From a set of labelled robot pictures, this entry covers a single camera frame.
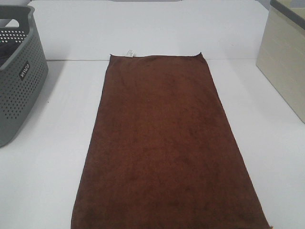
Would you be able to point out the beige storage box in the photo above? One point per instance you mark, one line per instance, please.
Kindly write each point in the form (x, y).
(281, 56)

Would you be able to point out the brown towel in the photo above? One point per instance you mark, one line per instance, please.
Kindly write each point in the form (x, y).
(162, 153)

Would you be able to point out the grey perforated plastic basket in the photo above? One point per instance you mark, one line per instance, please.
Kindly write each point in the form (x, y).
(23, 69)

